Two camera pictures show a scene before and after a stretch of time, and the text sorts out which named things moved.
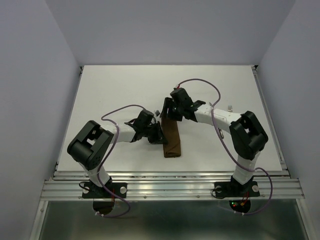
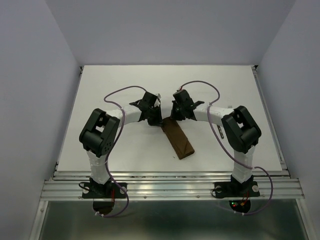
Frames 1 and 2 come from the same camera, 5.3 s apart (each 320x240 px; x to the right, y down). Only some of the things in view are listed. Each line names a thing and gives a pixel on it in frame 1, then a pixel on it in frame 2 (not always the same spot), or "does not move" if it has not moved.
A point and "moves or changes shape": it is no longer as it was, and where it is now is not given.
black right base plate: [225, 190] does not move
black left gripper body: [149, 130] → [154, 117]
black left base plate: [90, 191] does not move
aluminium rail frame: [280, 185] does not move
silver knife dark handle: [221, 133] does not move
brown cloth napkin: [171, 134] moves or changes shape
